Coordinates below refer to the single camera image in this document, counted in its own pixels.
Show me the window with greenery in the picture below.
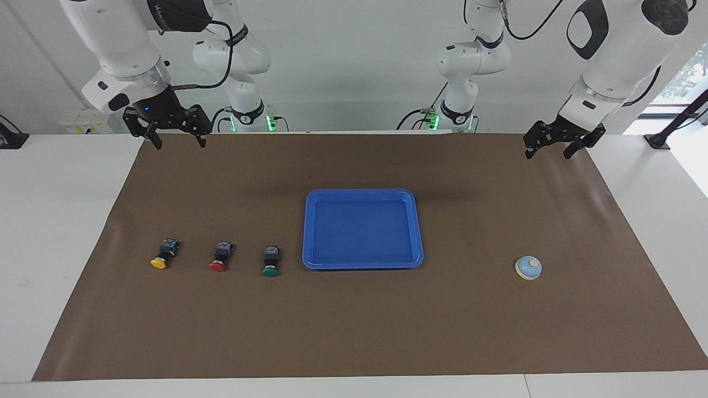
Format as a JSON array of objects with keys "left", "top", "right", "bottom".
[{"left": 647, "top": 44, "right": 708, "bottom": 106}]

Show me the light blue desk bell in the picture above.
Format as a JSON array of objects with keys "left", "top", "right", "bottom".
[{"left": 515, "top": 255, "right": 543, "bottom": 281}]

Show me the brown table mat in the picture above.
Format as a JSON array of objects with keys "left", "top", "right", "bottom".
[{"left": 32, "top": 133, "right": 708, "bottom": 382}]

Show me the black base cable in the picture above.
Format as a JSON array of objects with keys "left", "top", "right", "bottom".
[
  {"left": 395, "top": 83, "right": 449, "bottom": 132},
  {"left": 209, "top": 108, "right": 233, "bottom": 133}
]

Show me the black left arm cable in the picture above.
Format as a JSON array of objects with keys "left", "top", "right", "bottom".
[{"left": 498, "top": 0, "right": 664, "bottom": 107}]

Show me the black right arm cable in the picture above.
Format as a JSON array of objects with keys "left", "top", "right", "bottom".
[{"left": 160, "top": 19, "right": 236, "bottom": 91}]

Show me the red push button switch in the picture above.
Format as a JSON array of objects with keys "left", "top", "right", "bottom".
[{"left": 209, "top": 241, "right": 234, "bottom": 273}]

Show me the black right base cable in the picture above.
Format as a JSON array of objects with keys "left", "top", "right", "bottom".
[{"left": 209, "top": 108, "right": 233, "bottom": 133}]

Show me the white wall socket box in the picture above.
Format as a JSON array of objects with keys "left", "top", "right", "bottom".
[{"left": 60, "top": 111, "right": 127, "bottom": 134}]

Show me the black left base cable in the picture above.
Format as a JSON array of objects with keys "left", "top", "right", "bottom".
[{"left": 395, "top": 83, "right": 449, "bottom": 132}]

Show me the yellow push button switch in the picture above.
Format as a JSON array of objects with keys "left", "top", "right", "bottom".
[{"left": 150, "top": 238, "right": 181, "bottom": 270}]

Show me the blue plastic tray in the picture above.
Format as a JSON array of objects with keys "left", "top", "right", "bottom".
[{"left": 302, "top": 189, "right": 424, "bottom": 270}]

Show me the black stand with pole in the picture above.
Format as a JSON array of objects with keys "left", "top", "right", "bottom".
[{"left": 643, "top": 88, "right": 708, "bottom": 150}]

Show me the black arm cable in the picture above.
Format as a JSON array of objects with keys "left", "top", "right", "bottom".
[
  {"left": 498, "top": 0, "right": 664, "bottom": 107},
  {"left": 160, "top": 19, "right": 236, "bottom": 91}
]

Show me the black clamp base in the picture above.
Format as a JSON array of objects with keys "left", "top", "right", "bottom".
[{"left": 0, "top": 115, "right": 29, "bottom": 150}]

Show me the green push button switch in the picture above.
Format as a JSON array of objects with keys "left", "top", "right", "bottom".
[{"left": 262, "top": 245, "right": 281, "bottom": 277}]

